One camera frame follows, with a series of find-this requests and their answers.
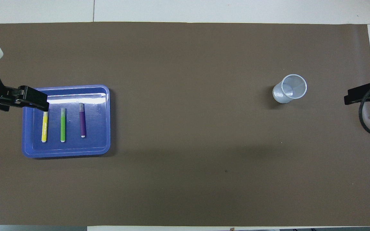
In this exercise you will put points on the purple marker pen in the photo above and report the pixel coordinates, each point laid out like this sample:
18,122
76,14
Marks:
82,123

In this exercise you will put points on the brown table mat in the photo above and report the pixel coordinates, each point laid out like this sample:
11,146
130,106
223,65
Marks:
185,80

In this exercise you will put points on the green marker pen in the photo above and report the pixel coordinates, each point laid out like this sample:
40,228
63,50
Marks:
63,126

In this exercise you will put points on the pale translucent plastic cup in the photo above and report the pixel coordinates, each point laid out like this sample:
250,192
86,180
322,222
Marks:
279,94

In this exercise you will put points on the yellow marker pen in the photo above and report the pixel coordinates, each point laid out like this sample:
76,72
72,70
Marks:
44,128

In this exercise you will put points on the blue plastic tray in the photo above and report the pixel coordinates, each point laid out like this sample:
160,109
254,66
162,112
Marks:
98,141

